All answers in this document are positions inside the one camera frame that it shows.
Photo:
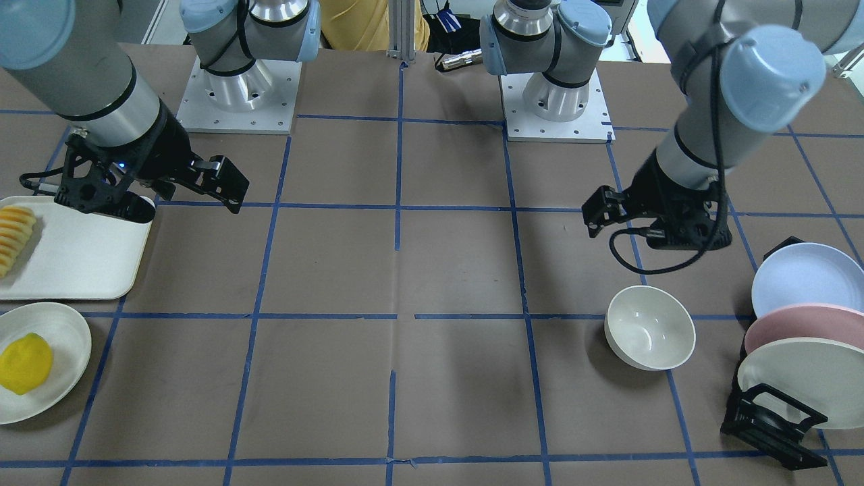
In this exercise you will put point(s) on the cream plate in rack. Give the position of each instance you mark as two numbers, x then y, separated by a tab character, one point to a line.
825	375

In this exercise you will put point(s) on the cream round plate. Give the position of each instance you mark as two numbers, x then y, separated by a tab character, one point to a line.
66	331

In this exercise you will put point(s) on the person in yellow shirt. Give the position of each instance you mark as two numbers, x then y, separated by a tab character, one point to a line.
355	25

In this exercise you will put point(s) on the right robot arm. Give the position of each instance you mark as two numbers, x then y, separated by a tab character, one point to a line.
65	53

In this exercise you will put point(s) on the black dish rack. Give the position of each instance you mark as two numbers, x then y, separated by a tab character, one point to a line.
766	430

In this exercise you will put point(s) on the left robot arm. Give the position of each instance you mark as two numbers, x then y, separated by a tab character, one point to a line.
746	69

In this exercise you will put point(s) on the light blue plate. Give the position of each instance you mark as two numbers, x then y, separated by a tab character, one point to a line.
807	273

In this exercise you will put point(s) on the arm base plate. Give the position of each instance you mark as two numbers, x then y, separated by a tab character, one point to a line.
520	121
243	115

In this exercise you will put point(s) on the silver flashlight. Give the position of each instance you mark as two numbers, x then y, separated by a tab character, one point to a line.
446	63

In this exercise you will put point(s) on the sliced yellow fruit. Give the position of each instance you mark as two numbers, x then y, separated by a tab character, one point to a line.
17	228

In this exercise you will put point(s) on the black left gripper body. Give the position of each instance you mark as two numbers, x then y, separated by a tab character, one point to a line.
649	187

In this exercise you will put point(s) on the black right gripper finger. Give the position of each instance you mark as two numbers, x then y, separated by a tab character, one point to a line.
216	177
131	207

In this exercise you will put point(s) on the pink plate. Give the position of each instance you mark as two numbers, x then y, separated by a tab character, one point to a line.
809	320

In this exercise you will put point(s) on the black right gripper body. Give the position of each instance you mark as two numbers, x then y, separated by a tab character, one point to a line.
170	152

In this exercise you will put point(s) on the aluminium frame post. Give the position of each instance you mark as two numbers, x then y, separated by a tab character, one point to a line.
401	31

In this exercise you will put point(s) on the yellow lemon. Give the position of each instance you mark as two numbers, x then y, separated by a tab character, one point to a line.
26	364

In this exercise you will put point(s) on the cream white bowl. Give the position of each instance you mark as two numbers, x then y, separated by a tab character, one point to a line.
649	329

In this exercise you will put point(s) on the cream rectangular tray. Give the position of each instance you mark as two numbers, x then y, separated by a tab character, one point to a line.
73	255

